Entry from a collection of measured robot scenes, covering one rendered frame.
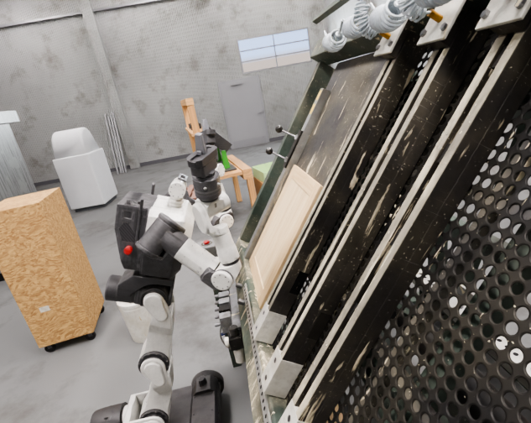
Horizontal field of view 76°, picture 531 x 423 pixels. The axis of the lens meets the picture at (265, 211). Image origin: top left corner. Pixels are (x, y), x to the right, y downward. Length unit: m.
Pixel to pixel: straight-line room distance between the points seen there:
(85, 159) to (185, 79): 5.22
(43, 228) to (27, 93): 10.44
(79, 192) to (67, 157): 0.73
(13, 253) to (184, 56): 9.55
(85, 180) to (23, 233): 4.83
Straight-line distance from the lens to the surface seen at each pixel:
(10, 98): 13.47
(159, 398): 1.98
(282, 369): 1.05
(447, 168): 0.71
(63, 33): 12.76
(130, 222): 1.42
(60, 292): 3.17
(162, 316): 1.62
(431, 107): 0.89
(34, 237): 3.02
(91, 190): 7.79
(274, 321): 1.23
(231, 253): 1.18
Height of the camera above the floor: 1.73
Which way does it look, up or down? 20 degrees down
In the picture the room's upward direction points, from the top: 10 degrees counter-clockwise
